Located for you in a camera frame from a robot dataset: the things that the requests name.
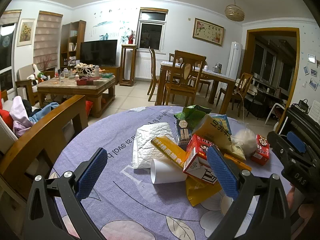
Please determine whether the black piano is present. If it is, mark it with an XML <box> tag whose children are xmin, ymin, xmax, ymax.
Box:
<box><xmin>281</xmin><ymin>104</ymin><xmax>319</xmax><ymax>141</ymax></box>

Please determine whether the yellow blue carton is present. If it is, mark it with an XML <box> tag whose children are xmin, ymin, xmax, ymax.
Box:
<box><xmin>193</xmin><ymin>114</ymin><xmax>246</xmax><ymax>162</ymax></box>

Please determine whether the black television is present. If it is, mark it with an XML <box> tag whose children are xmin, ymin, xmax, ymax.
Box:
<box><xmin>80</xmin><ymin>40</ymin><xmax>118</xmax><ymax>66</ymax></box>

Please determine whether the white plastic bag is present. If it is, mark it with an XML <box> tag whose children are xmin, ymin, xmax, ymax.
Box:
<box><xmin>231</xmin><ymin>128</ymin><xmax>257</xmax><ymax>157</ymax></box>

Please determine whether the blue white small box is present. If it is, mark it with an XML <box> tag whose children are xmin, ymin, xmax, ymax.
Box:
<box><xmin>176</xmin><ymin>119</ymin><xmax>192</xmax><ymax>146</ymax></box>

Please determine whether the wooden sofa armrest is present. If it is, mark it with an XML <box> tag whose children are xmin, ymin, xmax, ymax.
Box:
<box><xmin>1</xmin><ymin>95</ymin><xmax>88</xmax><ymax>202</ymax></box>

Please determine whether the ceiling pendant lamp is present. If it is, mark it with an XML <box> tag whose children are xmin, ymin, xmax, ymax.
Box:
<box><xmin>225</xmin><ymin>0</ymin><xmax>245</xmax><ymax>22</ymax></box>

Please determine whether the small red carton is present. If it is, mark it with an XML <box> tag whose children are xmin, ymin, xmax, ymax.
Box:
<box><xmin>250</xmin><ymin>134</ymin><xmax>270</xmax><ymax>166</ymax></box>

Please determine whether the orange snack wrapper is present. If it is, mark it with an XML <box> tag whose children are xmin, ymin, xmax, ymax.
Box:
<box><xmin>185</xmin><ymin>153</ymin><xmax>252</xmax><ymax>207</ymax></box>

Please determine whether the wooden dining chair front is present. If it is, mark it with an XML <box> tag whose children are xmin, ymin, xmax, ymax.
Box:
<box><xmin>163</xmin><ymin>50</ymin><xmax>207</xmax><ymax>106</ymax></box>

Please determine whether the wooden dining table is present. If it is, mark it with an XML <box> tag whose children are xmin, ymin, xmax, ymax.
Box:
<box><xmin>154</xmin><ymin>61</ymin><xmax>237</xmax><ymax>114</ymax></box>

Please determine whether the yellow snack box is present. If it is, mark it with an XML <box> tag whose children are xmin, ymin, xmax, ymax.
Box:
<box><xmin>151</xmin><ymin>136</ymin><xmax>187</xmax><ymax>169</ymax></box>

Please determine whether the green snack bag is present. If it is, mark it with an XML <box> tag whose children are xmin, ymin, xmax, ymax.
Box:
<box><xmin>174</xmin><ymin>105</ymin><xmax>212</xmax><ymax>129</ymax></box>

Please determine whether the sunflower framed picture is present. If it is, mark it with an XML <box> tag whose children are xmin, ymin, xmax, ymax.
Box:
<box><xmin>17</xmin><ymin>18</ymin><xmax>35</xmax><ymax>47</ymax></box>

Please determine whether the wooden bookshelf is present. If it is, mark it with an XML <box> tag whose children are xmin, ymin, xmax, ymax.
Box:
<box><xmin>60</xmin><ymin>20</ymin><xmax>86</xmax><ymax>68</ymax></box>

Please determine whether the wooden chair right side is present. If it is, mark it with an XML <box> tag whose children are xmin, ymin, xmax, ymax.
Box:
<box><xmin>227</xmin><ymin>73</ymin><xmax>253</xmax><ymax>117</ymax></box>

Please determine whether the wooden coffee table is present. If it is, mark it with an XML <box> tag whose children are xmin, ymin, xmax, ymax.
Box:
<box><xmin>37</xmin><ymin>75</ymin><xmax>116</xmax><ymax>118</ymax></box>

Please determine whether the white paper cup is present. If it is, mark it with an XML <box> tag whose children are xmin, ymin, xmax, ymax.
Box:
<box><xmin>150</xmin><ymin>159</ymin><xmax>187</xmax><ymax>184</ymax></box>

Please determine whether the wooden plant stand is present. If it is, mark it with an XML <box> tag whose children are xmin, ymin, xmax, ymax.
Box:
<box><xmin>119</xmin><ymin>44</ymin><xmax>137</xmax><ymax>87</ymax></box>

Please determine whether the white standing air conditioner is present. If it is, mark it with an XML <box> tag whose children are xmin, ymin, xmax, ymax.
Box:
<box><xmin>226</xmin><ymin>42</ymin><xmax>242</xmax><ymax>79</ymax></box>

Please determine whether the framed floral painting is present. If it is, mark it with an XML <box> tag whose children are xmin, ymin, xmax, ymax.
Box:
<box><xmin>193</xmin><ymin>18</ymin><xmax>225</xmax><ymax>46</ymax></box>

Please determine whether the white crumpled paper bag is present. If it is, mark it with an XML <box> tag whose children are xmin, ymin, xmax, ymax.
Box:
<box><xmin>132</xmin><ymin>122</ymin><xmax>175</xmax><ymax>169</ymax></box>

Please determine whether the red white milk carton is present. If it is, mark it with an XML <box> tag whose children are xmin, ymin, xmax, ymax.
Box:
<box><xmin>183</xmin><ymin>134</ymin><xmax>217</xmax><ymax>185</ymax></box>

